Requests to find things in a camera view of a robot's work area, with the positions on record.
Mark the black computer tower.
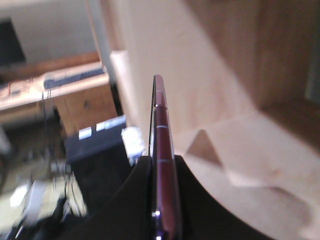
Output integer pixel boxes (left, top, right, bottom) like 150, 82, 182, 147
65, 115, 130, 183

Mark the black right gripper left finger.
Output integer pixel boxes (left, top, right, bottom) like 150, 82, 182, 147
57, 156, 153, 240

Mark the wooden desk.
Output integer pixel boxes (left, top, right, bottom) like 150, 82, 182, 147
0, 60, 119, 137

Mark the black foldable phone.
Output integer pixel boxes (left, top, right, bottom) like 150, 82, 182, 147
148, 74, 183, 240

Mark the wooden shelf unit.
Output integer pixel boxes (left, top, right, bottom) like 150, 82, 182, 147
109, 0, 320, 240

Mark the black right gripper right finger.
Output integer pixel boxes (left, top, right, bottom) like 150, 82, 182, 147
175, 155, 270, 240

